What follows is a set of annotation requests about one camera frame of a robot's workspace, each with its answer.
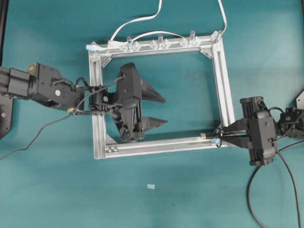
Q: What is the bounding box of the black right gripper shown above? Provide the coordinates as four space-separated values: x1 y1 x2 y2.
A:
221 96 277 166

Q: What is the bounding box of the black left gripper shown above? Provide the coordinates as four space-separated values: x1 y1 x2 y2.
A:
112 63 168 142

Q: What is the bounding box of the black USB cable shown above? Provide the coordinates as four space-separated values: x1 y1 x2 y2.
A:
200 132 304 228

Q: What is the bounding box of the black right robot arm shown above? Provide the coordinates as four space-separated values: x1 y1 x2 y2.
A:
217 96 304 166

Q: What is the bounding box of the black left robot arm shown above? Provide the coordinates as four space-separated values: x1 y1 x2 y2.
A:
0 63 166 142

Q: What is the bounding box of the grey left arm cable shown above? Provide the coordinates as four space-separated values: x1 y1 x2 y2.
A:
0 75 125 161

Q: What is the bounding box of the white flat cable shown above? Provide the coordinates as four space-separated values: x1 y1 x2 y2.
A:
108 0 228 47

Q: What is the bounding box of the silver aluminium extrusion frame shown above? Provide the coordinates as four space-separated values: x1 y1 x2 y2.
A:
86 31 235 160

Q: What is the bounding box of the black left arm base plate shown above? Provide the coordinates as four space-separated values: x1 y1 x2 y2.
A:
0 95 13 139

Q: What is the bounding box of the black vertical rail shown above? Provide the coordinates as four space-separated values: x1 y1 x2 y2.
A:
0 0 9 65

